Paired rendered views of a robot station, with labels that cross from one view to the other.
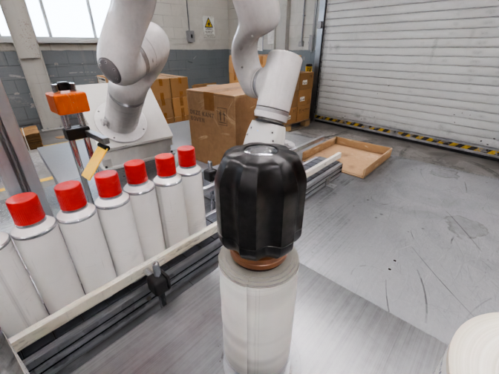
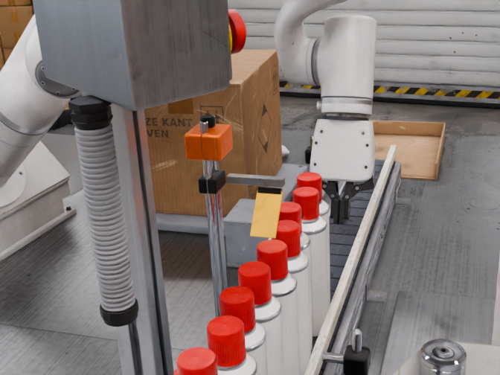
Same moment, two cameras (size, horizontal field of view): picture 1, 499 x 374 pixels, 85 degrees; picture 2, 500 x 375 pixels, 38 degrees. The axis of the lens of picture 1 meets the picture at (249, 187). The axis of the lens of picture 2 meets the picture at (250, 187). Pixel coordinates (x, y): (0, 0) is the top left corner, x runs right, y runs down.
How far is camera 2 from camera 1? 64 cm
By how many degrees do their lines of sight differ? 22
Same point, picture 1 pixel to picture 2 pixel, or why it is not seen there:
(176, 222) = (324, 285)
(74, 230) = (289, 303)
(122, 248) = (305, 326)
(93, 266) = (295, 353)
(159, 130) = (45, 171)
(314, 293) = not seen: outside the picture
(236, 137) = (245, 152)
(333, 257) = (489, 290)
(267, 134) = (356, 137)
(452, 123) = (452, 54)
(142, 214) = not seen: hidden behind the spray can
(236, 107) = (242, 102)
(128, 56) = not seen: hidden behind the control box
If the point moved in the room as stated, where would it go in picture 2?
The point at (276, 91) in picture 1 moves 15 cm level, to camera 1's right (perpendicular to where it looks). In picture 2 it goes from (359, 74) to (437, 60)
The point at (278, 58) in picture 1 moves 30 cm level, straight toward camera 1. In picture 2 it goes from (353, 28) to (467, 64)
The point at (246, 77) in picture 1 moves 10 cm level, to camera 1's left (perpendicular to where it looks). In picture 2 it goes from (297, 56) to (239, 65)
